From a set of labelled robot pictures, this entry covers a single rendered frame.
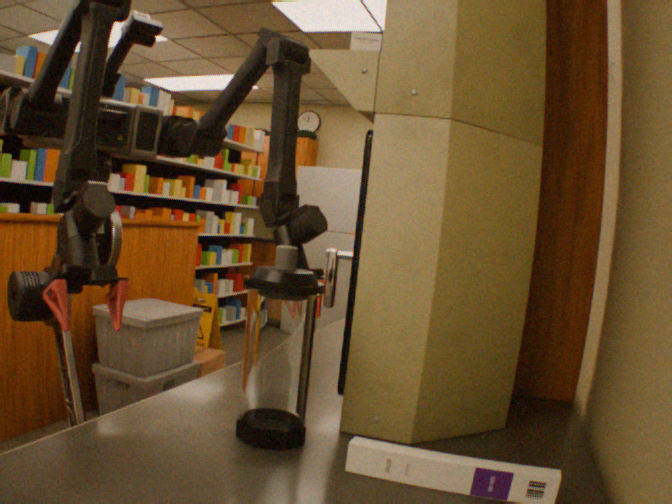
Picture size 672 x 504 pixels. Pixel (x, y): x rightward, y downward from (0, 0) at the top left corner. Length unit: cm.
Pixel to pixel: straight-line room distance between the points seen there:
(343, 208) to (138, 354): 346
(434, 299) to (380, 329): 9
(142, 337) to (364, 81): 232
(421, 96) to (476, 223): 20
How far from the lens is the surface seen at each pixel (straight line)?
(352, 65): 85
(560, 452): 90
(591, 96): 120
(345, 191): 593
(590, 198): 116
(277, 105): 130
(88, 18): 106
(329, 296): 87
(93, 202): 89
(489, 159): 84
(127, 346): 305
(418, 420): 83
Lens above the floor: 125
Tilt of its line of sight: 3 degrees down
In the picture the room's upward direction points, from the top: 6 degrees clockwise
